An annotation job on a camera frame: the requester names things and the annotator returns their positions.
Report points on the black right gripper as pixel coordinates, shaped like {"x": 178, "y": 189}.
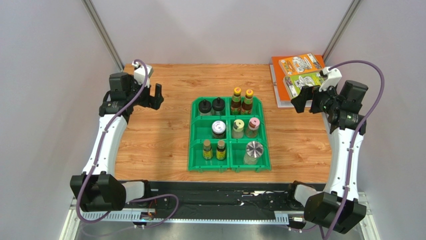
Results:
{"x": 314, "y": 100}

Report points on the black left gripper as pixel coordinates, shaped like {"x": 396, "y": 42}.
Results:
{"x": 153, "y": 102}

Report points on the black lid jar white granules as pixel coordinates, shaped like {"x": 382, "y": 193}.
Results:
{"x": 205, "y": 108}

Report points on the yellow cap soy sauce bottle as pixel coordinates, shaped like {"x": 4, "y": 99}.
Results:
{"x": 247, "y": 103}

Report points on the pink lid spice bottle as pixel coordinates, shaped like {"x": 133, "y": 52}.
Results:
{"x": 252, "y": 127}

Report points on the white lid sauce jar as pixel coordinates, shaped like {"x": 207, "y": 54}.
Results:
{"x": 218, "y": 128}

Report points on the small yellow label oil bottle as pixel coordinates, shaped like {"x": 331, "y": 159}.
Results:
{"x": 207, "y": 151}

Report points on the yellow cap green label bottle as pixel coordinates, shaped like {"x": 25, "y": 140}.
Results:
{"x": 236, "y": 101}

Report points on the silver lid glass jar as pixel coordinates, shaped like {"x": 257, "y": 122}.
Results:
{"x": 254, "y": 150}

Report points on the yellow-green lid sesame jar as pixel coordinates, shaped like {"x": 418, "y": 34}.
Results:
{"x": 237, "y": 131}

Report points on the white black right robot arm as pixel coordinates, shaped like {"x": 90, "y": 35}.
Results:
{"x": 337, "y": 206}

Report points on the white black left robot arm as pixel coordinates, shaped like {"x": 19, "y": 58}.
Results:
{"x": 96, "y": 186}

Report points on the green comic book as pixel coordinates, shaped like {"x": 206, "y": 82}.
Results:
{"x": 294, "y": 83}

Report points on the orange comic book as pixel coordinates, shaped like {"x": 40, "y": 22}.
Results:
{"x": 301, "y": 64}

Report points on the green plastic divided bin tray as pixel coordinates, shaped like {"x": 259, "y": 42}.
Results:
{"x": 200, "y": 129}

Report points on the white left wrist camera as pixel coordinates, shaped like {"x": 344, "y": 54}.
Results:
{"x": 142, "y": 71}

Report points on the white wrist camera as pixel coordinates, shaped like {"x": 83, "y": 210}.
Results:
{"x": 331, "y": 77}
{"x": 142, "y": 71}

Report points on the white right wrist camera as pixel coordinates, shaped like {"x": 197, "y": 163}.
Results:
{"x": 331, "y": 77}

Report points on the orange ring binder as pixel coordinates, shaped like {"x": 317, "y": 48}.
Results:
{"x": 277, "y": 75}

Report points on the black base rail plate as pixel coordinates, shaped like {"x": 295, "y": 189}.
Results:
{"x": 194, "y": 200}

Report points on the aluminium frame post right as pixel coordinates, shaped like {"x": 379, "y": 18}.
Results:
{"x": 341, "y": 28}

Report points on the aluminium frame post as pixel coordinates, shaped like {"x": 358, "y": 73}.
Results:
{"x": 99, "y": 25}
{"x": 341, "y": 28}

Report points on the aluminium frame post left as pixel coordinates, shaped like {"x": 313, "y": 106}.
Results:
{"x": 99, "y": 25}

